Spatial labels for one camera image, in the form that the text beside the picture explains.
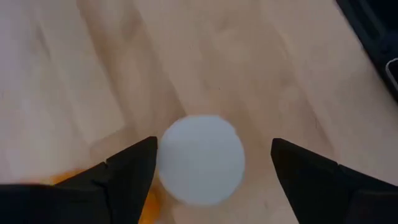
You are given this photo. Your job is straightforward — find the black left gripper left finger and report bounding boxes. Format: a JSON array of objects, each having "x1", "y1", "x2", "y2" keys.
[{"x1": 0, "y1": 136, "x2": 159, "y2": 224}]

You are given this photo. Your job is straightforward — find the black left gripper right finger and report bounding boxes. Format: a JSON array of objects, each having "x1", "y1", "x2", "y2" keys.
[{"x1": 270, "y1": 138, "x2": 398, "y2": 224}]

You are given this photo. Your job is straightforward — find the large amber bottle orange pills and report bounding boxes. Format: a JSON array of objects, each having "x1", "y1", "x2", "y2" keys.
[{"x1": 138, "y1": 114, "x2": 246, "y2": 224}]

